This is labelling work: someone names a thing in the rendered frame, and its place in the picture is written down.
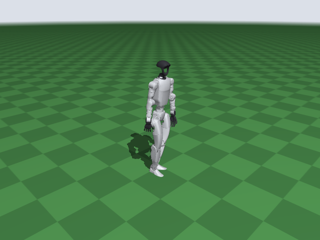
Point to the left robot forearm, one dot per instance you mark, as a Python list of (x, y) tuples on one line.
[(172, 106)]

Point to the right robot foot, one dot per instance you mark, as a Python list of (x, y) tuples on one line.
[(156, 172)]

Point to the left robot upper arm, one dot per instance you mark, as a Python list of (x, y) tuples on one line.
[(172, 96)]

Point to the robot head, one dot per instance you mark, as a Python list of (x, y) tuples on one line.
[(163, 65)]

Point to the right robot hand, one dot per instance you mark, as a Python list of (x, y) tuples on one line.
[(148, 125)]

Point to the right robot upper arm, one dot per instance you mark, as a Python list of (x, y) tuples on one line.
[(153, 85)]

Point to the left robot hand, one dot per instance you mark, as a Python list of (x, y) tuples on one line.
[(173, 119)]

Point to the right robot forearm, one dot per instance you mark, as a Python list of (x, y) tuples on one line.
[(149, 109)]

